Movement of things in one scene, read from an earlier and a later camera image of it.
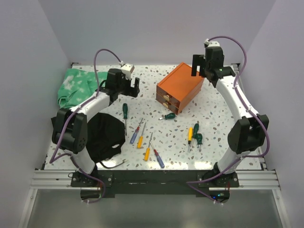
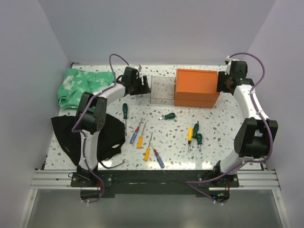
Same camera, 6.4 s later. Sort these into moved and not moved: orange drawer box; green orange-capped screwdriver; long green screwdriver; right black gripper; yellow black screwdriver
Moved: right black gripper; orange drawer box
Not moved: green orange-capped screwdriver; long green screwdriver; yellow black screwdriver
